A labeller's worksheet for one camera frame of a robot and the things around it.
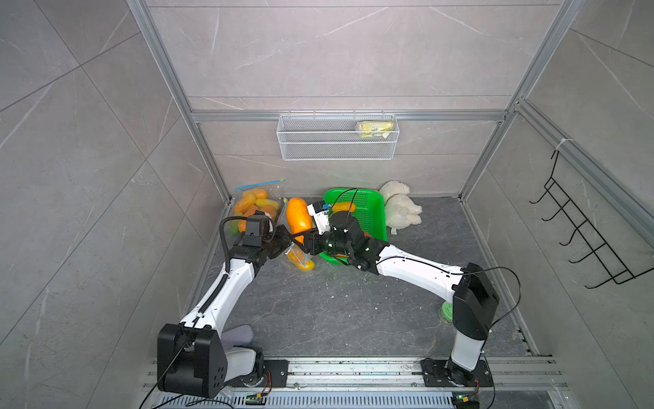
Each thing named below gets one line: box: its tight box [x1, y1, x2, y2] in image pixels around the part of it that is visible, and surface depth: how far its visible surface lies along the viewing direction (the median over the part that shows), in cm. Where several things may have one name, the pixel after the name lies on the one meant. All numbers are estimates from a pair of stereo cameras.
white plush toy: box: [378, 179, 423, 235], surface depth 109 cm
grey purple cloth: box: [220, 324, 255, 351], surface depth 80 cm
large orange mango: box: [286, 197, 313, 244], surface depth 73 cm
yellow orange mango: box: [234, 191, 257, 214], surface depth 115 cm
